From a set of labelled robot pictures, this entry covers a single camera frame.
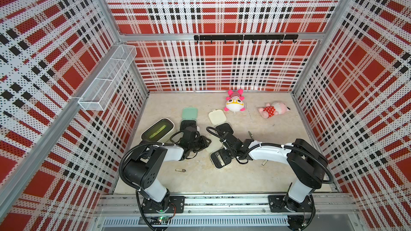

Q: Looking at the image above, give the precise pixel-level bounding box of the cream nail kit case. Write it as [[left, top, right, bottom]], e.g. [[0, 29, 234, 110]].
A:
[[210, 148, 233, 170], [208, 109, 227, 126]]

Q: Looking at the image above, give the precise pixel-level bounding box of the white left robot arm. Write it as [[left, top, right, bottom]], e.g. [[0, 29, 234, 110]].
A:
[[119, 125, 211, 213]]

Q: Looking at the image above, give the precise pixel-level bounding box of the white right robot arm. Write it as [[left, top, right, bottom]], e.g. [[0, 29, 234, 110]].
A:
[[206, 127, 334, 212]]

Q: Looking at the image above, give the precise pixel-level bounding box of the green nail kit case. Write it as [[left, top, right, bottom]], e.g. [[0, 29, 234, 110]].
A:
[[182, 107, 198, 121]]

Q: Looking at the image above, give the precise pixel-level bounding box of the green oval tray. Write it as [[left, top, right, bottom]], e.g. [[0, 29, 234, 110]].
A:
[[141, 118, 176, 143]]

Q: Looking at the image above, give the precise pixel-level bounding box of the pink owl plush toy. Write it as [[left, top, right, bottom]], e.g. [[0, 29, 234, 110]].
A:
[[224, 89, 246, 112]]

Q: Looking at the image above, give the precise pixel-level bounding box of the pink strawberry plush toy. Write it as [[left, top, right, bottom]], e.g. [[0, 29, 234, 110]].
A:
[[258, 102, 290, 119]]

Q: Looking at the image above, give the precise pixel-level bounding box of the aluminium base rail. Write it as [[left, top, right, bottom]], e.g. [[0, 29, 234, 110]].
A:
[[96, 191, 361, 231]]

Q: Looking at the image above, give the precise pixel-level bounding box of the clear wall shelf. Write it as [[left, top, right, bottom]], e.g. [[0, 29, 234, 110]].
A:
[[79, 44, 137, 111]]

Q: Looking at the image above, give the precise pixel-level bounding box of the black hook rail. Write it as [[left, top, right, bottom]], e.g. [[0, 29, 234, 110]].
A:
[[194, 34, 299, 42]]

